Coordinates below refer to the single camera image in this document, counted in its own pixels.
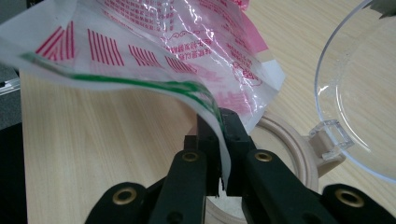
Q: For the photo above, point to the pink printed plastic bag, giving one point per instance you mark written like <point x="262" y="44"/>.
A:
<point x="140" y="37"/>

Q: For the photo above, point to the clear glass mug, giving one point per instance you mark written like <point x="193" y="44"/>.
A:
<point x="330" y="155"/>

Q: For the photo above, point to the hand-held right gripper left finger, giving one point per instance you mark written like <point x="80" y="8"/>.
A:
<point x="186" y="186"/>

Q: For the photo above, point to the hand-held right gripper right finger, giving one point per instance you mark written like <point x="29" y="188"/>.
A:
<point x="267" y="186"/>

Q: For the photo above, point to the metal floor rail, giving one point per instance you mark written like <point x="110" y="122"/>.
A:
<point x="9" y="86"/>

